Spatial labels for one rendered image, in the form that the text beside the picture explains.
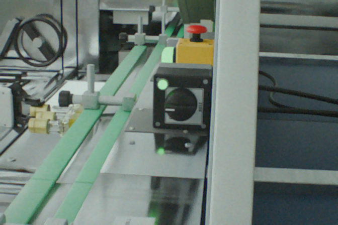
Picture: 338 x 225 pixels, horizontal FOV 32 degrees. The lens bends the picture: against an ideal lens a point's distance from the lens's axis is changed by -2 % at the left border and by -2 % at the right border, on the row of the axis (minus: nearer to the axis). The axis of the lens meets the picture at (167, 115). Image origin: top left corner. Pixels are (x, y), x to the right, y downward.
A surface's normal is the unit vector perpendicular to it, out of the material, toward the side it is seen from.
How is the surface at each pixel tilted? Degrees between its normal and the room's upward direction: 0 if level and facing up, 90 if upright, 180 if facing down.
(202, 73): 90
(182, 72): 90
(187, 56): 90
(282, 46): 90
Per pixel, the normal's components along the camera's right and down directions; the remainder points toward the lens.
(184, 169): 0.02, -0.96
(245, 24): -0.07, -0.14
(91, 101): -0.09, 0.29
